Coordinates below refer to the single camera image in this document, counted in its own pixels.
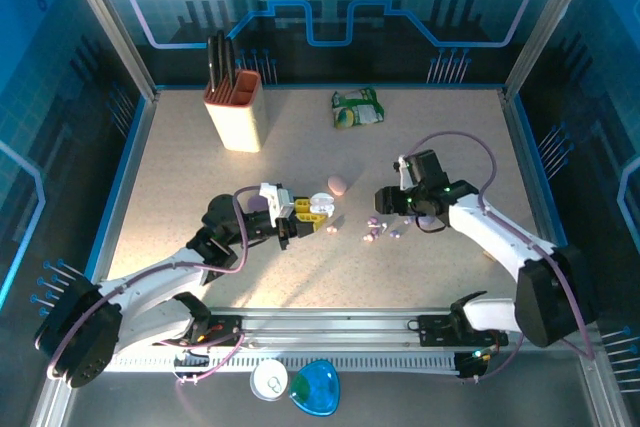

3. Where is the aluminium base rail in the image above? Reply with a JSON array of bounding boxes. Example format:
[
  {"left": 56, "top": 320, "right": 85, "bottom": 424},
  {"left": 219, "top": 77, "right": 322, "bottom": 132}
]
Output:
[{"left": 204, "top": 305, "right": 524, "bottom": 351}]

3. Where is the blue green plastic dish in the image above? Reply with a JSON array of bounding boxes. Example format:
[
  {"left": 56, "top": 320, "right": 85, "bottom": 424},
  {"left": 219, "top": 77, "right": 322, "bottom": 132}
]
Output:
[{"left": 288, "top": 359, "right": 341, "bottom": 418}]

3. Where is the black knife handle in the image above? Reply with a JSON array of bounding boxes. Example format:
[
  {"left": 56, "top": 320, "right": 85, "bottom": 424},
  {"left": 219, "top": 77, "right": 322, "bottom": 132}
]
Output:
[
  {"left": 215, "top": 29, "right": 227, "bottom": 91},
  {"left": 225, "top": 37, "right": 237, "bottom": 86},
  {"left": 207, "top": 35, "right": 218, "bottom": 93}
]

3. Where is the beige knife block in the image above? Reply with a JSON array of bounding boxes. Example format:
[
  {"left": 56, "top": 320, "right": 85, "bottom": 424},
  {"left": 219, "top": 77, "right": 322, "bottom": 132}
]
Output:
[{"left": 203, "top": 69, "right": 264, "bottom": 154}]

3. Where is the aluminium side rail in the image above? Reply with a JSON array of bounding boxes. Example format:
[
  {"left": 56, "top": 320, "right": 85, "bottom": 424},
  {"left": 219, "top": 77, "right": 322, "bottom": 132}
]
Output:
[
  {"left": 84, "top": 91, "right": 162, "bottom": 298},
  {"left": 499, "top": 89, "right": 574, "bottom": 258}
]

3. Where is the green snack bag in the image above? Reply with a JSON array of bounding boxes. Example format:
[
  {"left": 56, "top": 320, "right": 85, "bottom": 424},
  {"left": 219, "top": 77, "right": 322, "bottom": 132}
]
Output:
[{"left": 330, "top": 86, "right": 386, "bottom": 131}]

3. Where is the white earbud charging case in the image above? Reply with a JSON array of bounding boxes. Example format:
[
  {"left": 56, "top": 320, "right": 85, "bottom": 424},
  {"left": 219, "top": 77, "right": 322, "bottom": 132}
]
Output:
[{"left": 308, "top": 191, "right": 336, "bottom": 217}]

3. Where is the aluminium frame post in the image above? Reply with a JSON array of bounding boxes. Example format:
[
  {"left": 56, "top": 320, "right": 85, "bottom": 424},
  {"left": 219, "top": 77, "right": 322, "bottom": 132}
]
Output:
[
  {"left": 503, "top": 0, "right": 599, "bottom": 101},
  {"left": 55, "top": 0, "right": 161, "bottom": 103}
]

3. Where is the white round can lid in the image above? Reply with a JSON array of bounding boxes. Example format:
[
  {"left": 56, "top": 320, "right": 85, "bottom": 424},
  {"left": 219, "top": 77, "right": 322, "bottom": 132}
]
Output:
[{"left": 249, "top": 359, "right": 290, "bottom": 402}]

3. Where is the white slotted cable duct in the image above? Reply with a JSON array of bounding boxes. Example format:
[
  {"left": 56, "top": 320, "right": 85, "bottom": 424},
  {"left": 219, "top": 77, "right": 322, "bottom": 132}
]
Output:
[{"left": 107, "top": 350, "right": 462, "bottom": 374}]

